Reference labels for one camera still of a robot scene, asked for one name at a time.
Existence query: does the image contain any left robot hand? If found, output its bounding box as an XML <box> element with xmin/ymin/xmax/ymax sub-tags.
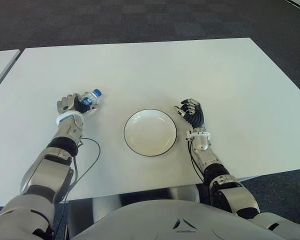
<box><xmin>56</xmin><ymin>93</ymin><xmax>101</xmax><ymax>118</ymax></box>

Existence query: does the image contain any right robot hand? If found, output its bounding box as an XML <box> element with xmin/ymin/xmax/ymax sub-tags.
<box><xmin>174</xmin><ymin>98</ymin><xmax>206</xmax><ymax>129</ymax></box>

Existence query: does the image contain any clear water bottle blue cap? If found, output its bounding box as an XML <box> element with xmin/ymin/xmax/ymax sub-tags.
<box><xmin>77</xmin><ymin>88</ymin><xmax>102</xmax><ymax>116</ymax></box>

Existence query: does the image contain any white plate black rim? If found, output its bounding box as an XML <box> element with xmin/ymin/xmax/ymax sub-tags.
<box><xmin>123</xmin><ymin>108</ymin><xmax>178</xmax><ymax>158</ymax></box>

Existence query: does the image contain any white robot leg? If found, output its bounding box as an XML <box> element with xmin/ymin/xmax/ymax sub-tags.
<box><xmin>168</xmin><ymin>185</ymin><xmax>200</xmax><ymax>202</ymax></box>

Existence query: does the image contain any white side table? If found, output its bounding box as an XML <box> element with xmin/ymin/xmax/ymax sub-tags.
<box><xmin>0</xmin><ymin>48</ymin><xmax>21</xmax><ymax>97</ymax></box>

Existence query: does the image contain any grey robot torso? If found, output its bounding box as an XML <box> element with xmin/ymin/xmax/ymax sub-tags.
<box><xmin>69</xmin><ymin>199</ymin><xmax>287</xmax><ymax>240</ymax></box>

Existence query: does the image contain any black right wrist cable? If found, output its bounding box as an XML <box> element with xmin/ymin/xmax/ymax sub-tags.
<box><xmin>187</xmin><ymin>139</ymin><xmax>212</xmax><ymax>201</ymax></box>

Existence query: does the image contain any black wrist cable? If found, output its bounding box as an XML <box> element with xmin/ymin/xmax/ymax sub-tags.
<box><xmin>49</xmin><ymin>137</ymin><xmax>101</xmax><ymax>240</ymax></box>
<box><xmin>187</xmin><ymin>139</ymin><xmax>212</xmax><ymax>201</ymax></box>

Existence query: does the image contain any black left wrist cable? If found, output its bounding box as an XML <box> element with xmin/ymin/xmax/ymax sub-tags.
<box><xmin>49</xmin><ymin>137</ymin><xmax>101</xmax><ymax>240</ymax></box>

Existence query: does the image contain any grey table frame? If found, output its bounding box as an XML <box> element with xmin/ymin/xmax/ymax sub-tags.
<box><xmin>67</xmin><ymin>193</ymin><xmax>123</xmax><ymax>240</ymax></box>

